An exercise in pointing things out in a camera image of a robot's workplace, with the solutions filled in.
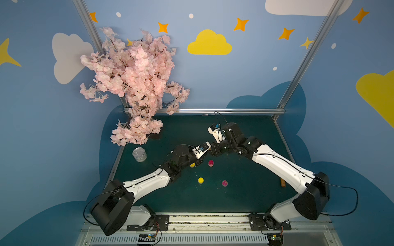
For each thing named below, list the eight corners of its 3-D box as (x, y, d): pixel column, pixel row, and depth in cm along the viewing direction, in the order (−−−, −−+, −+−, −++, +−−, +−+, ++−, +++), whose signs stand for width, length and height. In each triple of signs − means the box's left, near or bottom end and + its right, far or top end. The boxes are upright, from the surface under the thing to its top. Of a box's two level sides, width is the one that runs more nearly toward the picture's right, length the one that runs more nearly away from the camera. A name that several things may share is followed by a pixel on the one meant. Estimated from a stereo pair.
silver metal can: (133, 162, 97) (130, 157, 92) (136, 152, 102) (133, 147, 97) (145, 162, 97) (143, 157, 92) (148, 152, 102) (145, 147, 97)
